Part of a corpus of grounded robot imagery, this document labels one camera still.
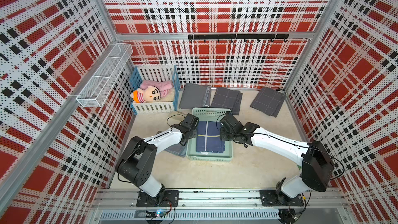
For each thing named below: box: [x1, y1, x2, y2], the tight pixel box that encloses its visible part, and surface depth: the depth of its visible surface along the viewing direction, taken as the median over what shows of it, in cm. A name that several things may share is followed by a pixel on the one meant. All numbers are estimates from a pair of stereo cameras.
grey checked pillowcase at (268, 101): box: [249, 87, 286, 118], surface depth 114 cm
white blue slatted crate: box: [129, 64, 181, 116], surface depth 110 cm
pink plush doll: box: [130, 79, 174, 104], surface depth 103 cm
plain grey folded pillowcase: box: [178, 82, 212, 110], surface depth 118 cm
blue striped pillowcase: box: [195, 120, 226, 153], surface depth 93 cm
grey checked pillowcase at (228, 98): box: [210, 87, 244, 116], surface depth 117 cm
